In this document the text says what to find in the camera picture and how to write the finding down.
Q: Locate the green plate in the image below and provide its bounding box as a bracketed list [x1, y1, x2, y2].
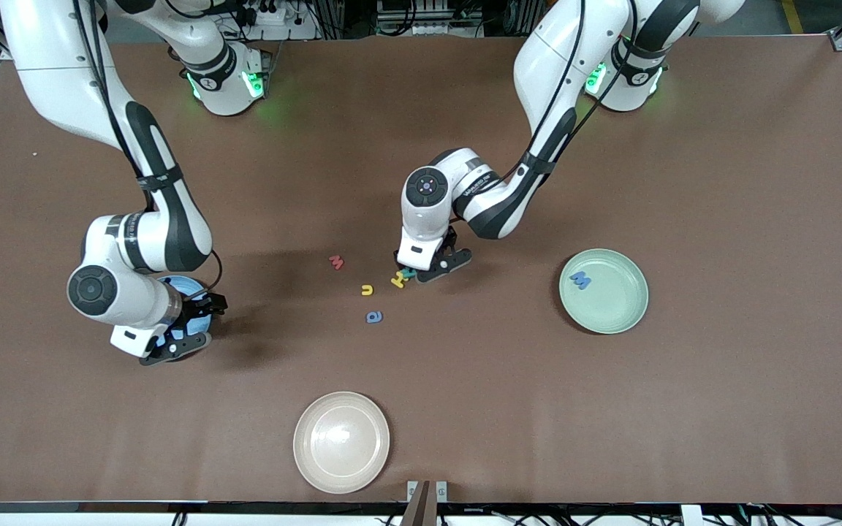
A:
[558, 248, 649, 335]

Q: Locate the blue plate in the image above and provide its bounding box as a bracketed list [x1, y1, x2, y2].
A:
[154, 275, 213, 362]

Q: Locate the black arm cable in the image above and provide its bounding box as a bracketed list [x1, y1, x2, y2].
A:
[450, 0, 637, 224]
[70, 0, 224, 294]

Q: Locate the white power strip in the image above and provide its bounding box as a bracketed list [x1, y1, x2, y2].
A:
[235, 0, 297, 26]

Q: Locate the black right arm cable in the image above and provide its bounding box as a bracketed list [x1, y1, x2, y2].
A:
[70, 0, 224, 294]

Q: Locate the beige plate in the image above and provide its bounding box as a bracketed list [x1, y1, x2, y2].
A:
[293, 392, 391, 495]

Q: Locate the metal mount bracket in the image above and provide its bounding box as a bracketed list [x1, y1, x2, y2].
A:
[401, 480, 449, 526]

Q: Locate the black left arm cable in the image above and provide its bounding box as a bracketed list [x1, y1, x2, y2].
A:
[450, 0, 637, 224]

